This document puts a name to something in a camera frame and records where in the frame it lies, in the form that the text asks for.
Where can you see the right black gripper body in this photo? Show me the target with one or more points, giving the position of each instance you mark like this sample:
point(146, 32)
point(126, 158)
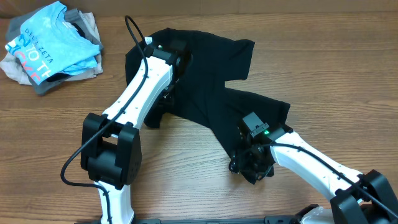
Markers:
point(249, 168)

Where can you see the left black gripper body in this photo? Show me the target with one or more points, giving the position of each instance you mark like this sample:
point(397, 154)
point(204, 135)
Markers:
point(168, 94)

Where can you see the black t-shirt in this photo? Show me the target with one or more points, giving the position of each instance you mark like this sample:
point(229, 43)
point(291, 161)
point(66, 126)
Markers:
point(201, 95)

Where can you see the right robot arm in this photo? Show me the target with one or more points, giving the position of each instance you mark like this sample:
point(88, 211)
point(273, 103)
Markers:
point(354, 197)

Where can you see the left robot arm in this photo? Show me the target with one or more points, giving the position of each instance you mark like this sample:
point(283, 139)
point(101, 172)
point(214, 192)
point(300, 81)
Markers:
point(113, 156)

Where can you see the light blue printed t-shirt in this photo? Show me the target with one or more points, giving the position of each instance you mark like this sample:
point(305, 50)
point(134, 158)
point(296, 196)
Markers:
point(48, 44)

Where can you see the beige folded garment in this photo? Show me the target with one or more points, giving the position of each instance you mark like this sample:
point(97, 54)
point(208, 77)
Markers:
point(14, 70)

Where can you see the grey folded garment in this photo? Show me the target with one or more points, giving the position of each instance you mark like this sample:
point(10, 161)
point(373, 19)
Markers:
point(75, 18)

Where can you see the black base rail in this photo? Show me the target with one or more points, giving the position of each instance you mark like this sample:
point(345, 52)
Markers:
point(211, 221)

